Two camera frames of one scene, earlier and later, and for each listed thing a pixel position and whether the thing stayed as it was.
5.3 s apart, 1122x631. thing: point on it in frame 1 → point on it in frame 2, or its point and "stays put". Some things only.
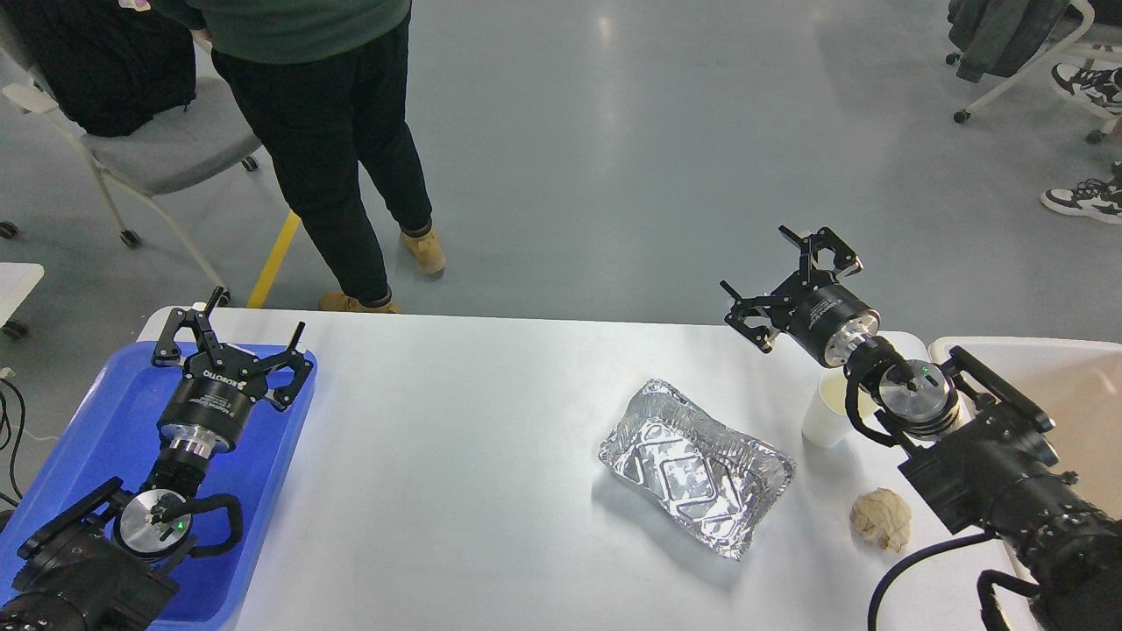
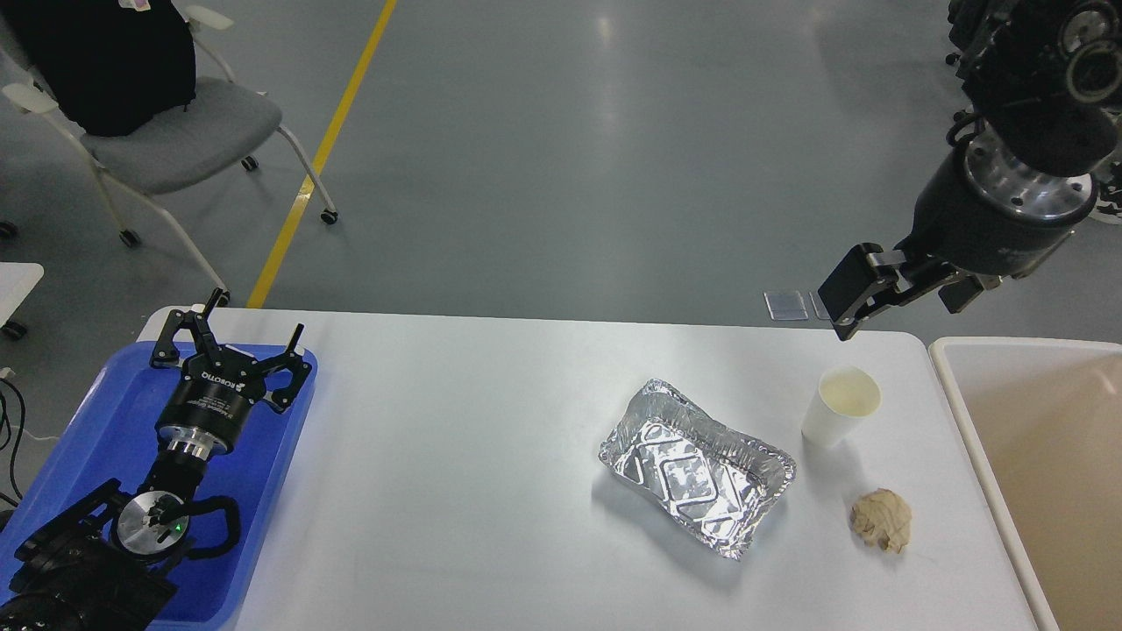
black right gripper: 825,317 → 982,212
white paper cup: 827,422 stays put
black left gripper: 206,407 stays put
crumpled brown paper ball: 883,518 stays put
